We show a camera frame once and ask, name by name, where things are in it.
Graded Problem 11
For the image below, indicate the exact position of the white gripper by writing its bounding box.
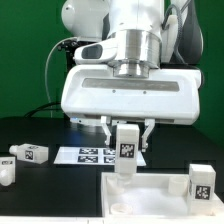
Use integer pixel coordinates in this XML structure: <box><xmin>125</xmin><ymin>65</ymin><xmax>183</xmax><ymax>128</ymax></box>
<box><xmin>61</xmin><ymin>65</ymin><xmax>201</xmax><ymax>152</ymax></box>

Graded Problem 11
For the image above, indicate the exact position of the white square table top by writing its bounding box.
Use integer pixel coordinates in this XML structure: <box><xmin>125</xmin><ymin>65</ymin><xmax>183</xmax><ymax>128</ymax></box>
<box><xmin>101</xmin><ymin>172</ymin><xmax>224</xmax><ymax>222</ymax></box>

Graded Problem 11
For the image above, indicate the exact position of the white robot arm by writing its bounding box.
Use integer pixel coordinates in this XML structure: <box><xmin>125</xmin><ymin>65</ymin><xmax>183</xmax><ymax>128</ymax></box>
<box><xmin>61</xmin><ymin>0</ymin><xmax>203</xmax><ymax>150</ymax></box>

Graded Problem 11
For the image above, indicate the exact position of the white marker sheet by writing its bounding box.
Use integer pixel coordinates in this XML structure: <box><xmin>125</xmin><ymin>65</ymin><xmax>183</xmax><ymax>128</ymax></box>
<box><xmin>53</xmin><ymin>145</ymin><xmax>148</xmax><ymax>167</ymax></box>

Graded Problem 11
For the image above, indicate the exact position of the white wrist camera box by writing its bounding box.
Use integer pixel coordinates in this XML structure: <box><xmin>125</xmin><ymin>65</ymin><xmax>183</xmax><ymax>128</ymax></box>
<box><xmin>74</xmin><ymin>39</ymin><xmax>118</xmax><ymax>64</ymax></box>

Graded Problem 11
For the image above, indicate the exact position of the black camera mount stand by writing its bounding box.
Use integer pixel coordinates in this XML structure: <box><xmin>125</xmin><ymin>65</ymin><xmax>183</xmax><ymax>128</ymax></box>
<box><xmin>57</xmin><ymin>38</ymin><xmax>79</xmax><ymax>71</ymax></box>

